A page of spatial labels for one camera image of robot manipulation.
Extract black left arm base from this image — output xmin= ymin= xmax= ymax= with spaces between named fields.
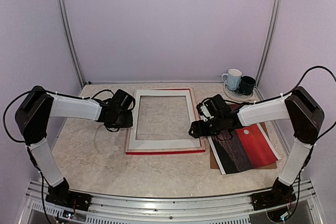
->
xmin=46 ymin=187 xmax=92 ymax=211

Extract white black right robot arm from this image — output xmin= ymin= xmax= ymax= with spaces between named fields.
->
xmin=188 ymin=86 xmax=325 ymax=205

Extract right aluminium corner post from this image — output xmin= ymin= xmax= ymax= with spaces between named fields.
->
xmin=256 ymin=0 xmax=281 ymax=88

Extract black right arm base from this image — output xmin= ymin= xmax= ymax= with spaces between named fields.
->
xmin=251 ymin=178 xmax=297 ymax=211

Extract dark green mug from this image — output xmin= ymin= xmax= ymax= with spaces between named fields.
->
xmin=239 ymin=76 xmax=256 ymax=95

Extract red sunset photo white border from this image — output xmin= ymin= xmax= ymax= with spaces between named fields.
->
xmin=201 ymin=103 xmax=281 ymax=175

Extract aluminium corner post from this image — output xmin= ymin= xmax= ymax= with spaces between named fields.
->
xmin=57 ymin=0 xmax=86 ymax=88
xmin=256 ymin=0 xmax=281 ymax=88

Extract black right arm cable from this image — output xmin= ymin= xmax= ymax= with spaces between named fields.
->
xmin=283 ymin=66 xmax=336 ymax=141

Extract brown frame backing board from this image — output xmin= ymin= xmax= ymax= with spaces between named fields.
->
xmin=209 ymin=100 xmax=278 ymax=169

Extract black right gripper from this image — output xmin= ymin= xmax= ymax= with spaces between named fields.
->
xmin=188 ymin=115 xmax=224 ymax=138

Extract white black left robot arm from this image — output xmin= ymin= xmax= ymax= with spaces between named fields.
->
xmin=15 ymin=86 xmax=135 ymax=206

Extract aluminium front rail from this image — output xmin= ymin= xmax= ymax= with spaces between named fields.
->
xmin=15 ymin=180 xmax=325 ymax=223

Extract red wooden picture frame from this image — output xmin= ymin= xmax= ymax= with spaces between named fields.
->
xmin=125 ymin=86 xmax=206 ymax=156

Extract white plate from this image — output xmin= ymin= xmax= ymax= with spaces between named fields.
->
xmin=224 ymin=84 xmax=255 ymax=102

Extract left aluminium corner post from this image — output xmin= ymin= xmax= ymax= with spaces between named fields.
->
xmin=57 ymin=0 xmax=86 ymax=88

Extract light blue mug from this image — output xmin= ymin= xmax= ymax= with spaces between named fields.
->
xmin=221 ymin=69 xmax=242 ymax=91

